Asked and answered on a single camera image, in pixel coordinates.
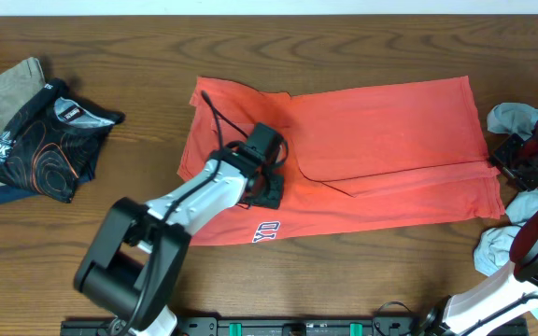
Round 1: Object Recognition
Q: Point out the black orange patterned shirt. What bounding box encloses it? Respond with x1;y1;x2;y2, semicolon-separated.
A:
0;78;124;203

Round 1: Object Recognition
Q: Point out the black base cable loop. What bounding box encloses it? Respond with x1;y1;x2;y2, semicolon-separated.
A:
372;301;415;336

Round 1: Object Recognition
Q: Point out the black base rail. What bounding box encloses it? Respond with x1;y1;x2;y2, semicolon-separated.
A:
60;316;530;336

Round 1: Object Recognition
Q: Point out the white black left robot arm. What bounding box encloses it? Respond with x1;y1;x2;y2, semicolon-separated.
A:
74;123;289;335

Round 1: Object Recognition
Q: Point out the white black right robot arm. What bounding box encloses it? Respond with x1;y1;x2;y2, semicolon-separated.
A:
413;120;538;335

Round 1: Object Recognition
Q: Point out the light blue t-shirt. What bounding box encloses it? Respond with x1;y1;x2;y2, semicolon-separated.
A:
474;103;538;320

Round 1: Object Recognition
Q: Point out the red t-shirt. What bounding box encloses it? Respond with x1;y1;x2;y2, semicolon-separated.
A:
178;77;504;245

